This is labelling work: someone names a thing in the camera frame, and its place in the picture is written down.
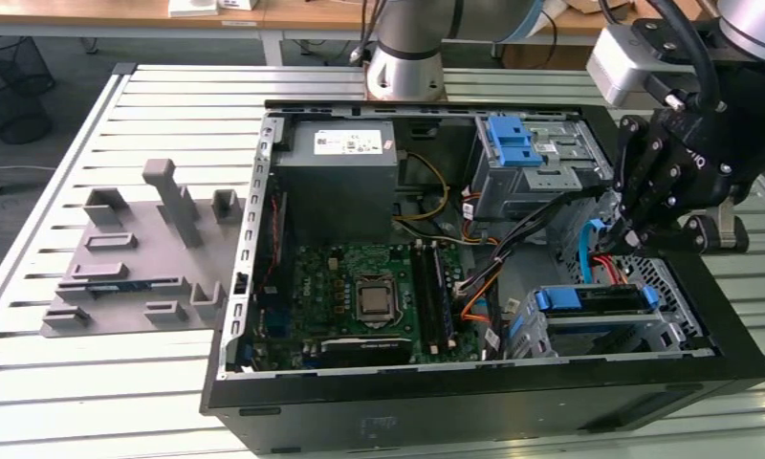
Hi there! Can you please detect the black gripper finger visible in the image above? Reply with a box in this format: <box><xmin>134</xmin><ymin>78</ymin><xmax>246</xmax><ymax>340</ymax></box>
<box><xmin>610</xmin><ymin>114</ymin><xmax>686</xmax><ymax>259</ymax></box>
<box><xmin>637</xmin><ymin>200</ymin><xmax>753</xmax><ymax>259</ymax></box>

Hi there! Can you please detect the red orange power wire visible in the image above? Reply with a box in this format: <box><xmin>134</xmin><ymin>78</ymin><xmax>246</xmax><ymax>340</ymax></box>
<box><xmin>590</xmin><ymin>238</ymin><xmax>634</xmax><ymax>288</ymax></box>

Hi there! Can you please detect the hard disk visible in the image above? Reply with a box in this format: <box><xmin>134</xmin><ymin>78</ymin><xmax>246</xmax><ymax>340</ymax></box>
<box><xmin>510</xmin><ymin>284</ymin><xmax>665</xmax><ymax>339</ymax></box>

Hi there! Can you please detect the metal disk bay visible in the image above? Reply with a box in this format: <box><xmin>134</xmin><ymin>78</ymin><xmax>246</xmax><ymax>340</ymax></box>
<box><xmin>515</xmin><ymin>284</ymin><xmax>703</xmax><ymax>360</ymax></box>

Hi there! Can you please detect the metal drive cage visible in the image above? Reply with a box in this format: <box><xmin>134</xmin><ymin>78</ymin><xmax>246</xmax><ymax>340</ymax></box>
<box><xmin>471</xmin><ymin>114</ymin><xmax>618</xmax><ymax>224</ymax></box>

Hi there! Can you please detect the blue drive latch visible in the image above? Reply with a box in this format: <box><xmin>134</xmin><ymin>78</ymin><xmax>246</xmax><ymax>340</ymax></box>
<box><xmin>487</xmin><ymin>117</ymin><xmax>549</xmax><ymax>168</ymax></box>

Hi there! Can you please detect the black RAM stick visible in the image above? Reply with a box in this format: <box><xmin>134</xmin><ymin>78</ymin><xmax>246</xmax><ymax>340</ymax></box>
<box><xmin>427</xmin><ymin>241</ymin><xmax>462</xmax><ymax>354</ymax></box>

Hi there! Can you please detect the grey power supply unit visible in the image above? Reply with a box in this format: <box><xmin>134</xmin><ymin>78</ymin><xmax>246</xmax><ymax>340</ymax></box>
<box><xmin>272</xmin><ymin>119</ymin><xmax>402</xmax><ymax>246</ymax></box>

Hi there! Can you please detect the black PC case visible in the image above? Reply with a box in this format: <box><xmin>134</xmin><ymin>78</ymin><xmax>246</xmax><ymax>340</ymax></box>
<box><xmin>200</xmin><ymin>98</ymin><xmax>765</xmax><ymax>455</ymax></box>

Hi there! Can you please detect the silver CPU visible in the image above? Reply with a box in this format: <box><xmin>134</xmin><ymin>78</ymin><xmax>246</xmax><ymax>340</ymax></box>
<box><xmin>359</xmin><ymin>285</ymin><xmax>396</xmax><ymax>317</ymax></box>

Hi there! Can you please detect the CPU socket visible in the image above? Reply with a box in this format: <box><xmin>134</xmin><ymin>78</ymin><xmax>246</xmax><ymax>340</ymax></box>
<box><xmin>352</xmin><ymin>273</ymin><xmax>402</xmax><ymax>330</ymax></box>

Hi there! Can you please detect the green motherboard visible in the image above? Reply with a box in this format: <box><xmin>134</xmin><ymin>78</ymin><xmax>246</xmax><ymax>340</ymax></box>
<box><xmin>254</xmin><ymin>241</ymin><xmax>486</xmax><ymax>372</ymax></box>

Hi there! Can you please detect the black graphics card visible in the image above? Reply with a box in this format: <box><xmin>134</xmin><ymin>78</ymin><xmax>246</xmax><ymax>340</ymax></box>
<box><xmin>306</xmin><ymin>337</ymin><xmax>416</xmax><ymax>369</ymax></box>

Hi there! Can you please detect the grey parts rack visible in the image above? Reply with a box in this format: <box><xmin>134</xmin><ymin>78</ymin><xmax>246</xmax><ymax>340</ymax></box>
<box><xmin>38</xmin><ymin>158</ymin><xmax>251</xmax><ymax>340</ymax></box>

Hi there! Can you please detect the RAM stick blue label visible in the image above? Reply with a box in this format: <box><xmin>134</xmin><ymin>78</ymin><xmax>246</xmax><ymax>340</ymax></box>
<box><xmin>82</xmin><ymin>282</ymin><xmax>154</xmax><ymax>295</ymax></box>

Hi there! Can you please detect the wooden desk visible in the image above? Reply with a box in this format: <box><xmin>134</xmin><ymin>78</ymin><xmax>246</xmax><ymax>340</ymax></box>
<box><xmin>0</xmin><ymin>0</ymin><xmax>654</xmax><ymax>73</ymax></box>

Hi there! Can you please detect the blue data wire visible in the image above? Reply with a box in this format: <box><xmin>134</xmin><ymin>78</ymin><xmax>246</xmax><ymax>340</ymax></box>
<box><xmin>577</xmin><ymin>217</ymin><xmax>614</xmax><ymax>288</ymax></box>

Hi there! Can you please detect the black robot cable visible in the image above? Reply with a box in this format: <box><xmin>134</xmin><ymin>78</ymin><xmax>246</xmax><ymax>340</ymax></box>
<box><xmin>597</xmin><ymin>0</ymin><xmax>726</xmax><ymax>114</ymax></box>

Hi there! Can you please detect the black wire bundle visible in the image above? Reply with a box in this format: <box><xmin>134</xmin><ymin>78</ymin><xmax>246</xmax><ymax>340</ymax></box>
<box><xmin>457</xmin><ymin>188</ymin><xmax>607</xmax><ymax>300</ymax></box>

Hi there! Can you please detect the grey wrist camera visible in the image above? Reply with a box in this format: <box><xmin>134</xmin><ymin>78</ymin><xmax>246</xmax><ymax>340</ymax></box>
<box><xmin>585</xmin><ymin>26</ymin><xmax>701</xmax><ymax>109</ymax></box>

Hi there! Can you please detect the yellow wire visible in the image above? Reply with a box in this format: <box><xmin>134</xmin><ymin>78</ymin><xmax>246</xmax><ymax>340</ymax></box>
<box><xmin>394</xmin><ymin>151</ymin><xmax>454</xmax><ymax>224</ymax></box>

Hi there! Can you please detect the thin red wire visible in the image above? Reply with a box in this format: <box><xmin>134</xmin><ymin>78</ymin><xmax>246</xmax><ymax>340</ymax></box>
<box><xmin>262</xmin><ymin>190</ymin><xmax>290</xmax><ymax>294</ymax></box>

